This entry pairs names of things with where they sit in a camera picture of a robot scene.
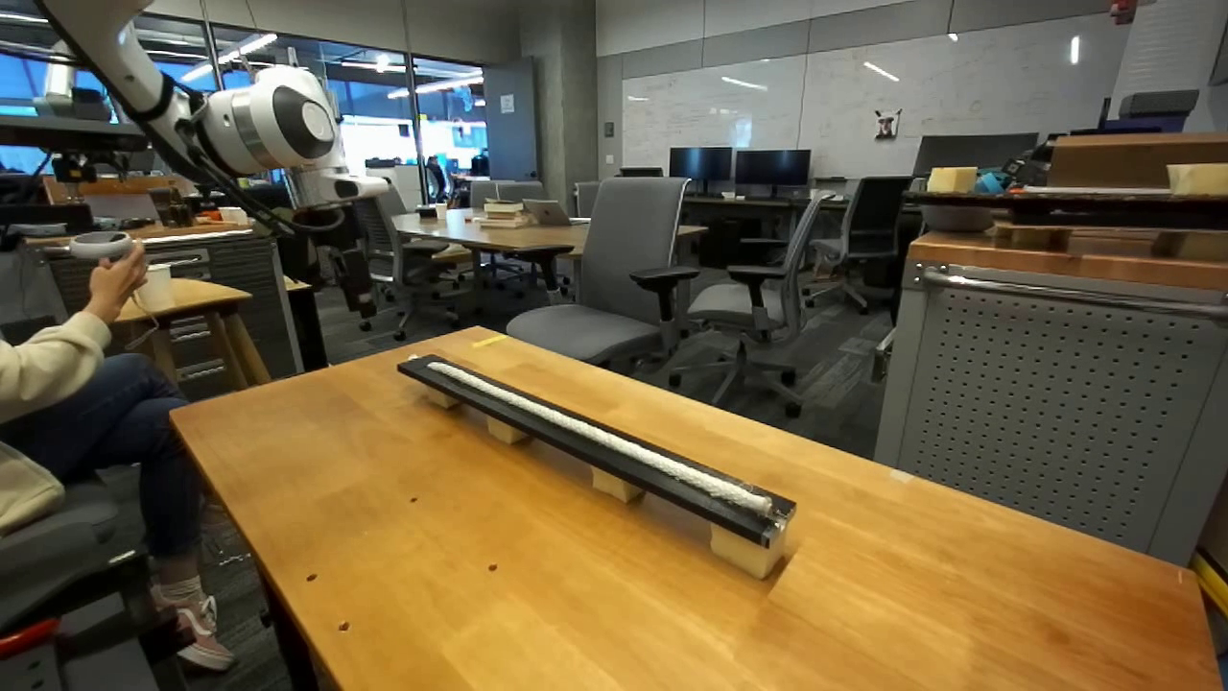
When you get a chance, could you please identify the stack of books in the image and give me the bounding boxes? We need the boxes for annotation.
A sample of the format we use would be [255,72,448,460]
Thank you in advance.
[478,199,534,236]

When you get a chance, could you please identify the round wooden stool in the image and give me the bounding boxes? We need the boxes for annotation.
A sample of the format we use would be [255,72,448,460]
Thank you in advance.
[112,278,278,396]

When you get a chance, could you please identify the person's jeans clad legs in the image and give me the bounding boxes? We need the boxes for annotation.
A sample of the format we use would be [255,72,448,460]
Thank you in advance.
[0,353,209,570]

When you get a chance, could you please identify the operator's bare hand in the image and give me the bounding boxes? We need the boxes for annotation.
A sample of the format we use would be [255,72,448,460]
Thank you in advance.
[81,246,150,327]

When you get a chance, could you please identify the wooden cabinet top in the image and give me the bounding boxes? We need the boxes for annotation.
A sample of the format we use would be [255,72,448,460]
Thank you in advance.
[910,232,1228,292]

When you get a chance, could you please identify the grey mesh office chair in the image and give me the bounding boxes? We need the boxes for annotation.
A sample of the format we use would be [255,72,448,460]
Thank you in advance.
[504,172,701,375]
[684,190,836,387]

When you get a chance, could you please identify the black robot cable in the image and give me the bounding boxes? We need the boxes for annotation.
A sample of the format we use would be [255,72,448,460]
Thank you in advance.
[137,87,339,242]

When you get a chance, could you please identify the grey perforated metal cabinet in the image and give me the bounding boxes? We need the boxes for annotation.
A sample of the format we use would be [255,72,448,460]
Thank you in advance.
[874,232,1228,570]

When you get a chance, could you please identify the dark flat monitor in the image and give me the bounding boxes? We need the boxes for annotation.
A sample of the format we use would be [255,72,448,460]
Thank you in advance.
[914,131,1044,186]

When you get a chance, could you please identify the beige cushion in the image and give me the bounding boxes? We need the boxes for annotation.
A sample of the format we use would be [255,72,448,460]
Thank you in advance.
[0,439,68,533]

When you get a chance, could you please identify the yellow floor strip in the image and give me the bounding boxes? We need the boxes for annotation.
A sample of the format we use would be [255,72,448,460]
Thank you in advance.
[1191,552,1228,618]

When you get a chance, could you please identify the cream sleeved forearm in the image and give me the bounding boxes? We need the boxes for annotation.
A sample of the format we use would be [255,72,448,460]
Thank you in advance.
[0,302,116,426]

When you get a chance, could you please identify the white braided rope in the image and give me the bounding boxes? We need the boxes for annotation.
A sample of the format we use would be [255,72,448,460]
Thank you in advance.
[423,362,785,513]

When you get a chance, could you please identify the black computer monitor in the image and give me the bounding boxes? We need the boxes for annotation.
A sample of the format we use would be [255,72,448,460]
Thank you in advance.
[664,147,739,190]
[733,147,814,193]

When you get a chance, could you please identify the white sneaker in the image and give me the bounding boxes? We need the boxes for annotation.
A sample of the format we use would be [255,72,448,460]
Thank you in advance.
[150,580,242,678]

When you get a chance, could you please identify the brown cardboard box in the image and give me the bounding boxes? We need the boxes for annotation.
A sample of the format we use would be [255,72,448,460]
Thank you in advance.
[1044,131,1228,193]

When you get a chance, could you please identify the black office chair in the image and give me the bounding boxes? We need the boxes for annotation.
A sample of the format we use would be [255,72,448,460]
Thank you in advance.
[836,172,914,311]

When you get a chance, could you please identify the large pale wooden block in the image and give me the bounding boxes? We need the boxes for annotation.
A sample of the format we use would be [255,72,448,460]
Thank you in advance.
[707,525,796,585]

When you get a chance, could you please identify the wooden support block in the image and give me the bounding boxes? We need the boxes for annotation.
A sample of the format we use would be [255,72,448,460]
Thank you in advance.
[991,220,1075,255]

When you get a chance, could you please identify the dark office chair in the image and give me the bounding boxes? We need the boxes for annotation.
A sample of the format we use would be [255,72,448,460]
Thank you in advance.
[350,190,447,341]

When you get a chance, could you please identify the long black grooved rail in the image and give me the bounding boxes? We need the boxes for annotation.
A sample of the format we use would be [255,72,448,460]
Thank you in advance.
[394,353,799,552]

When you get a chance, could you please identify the long wooden office table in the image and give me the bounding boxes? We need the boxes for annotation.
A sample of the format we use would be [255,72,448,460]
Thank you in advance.
[389,209,710,261]

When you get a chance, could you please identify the yellow foam block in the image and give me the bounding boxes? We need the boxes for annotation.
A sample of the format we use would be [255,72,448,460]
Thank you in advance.
[920,167,980,199]
[1162,160,1228,199]

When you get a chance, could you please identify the grey drawer unit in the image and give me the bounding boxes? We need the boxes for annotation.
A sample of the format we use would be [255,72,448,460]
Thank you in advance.
[22,228,305,387]

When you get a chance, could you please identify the white paper cup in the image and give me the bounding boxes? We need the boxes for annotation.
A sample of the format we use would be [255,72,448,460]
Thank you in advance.
[141,261,176,311]

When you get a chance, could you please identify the white lamp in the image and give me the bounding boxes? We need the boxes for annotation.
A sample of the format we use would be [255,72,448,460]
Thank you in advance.
[41,58,79,112]

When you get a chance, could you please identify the white VR controller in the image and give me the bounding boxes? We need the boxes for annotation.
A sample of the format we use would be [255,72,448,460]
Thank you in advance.
[63,228,137,266]

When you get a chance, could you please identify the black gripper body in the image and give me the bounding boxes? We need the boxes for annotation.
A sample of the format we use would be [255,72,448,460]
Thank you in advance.
[324,205,389,278]

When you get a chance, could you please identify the teal green object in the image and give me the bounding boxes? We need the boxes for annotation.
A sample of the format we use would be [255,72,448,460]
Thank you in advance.
[975,155,1023,199]

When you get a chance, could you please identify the grey padded chair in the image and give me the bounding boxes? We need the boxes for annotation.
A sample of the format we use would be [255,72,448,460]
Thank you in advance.
[0,492,145,691]

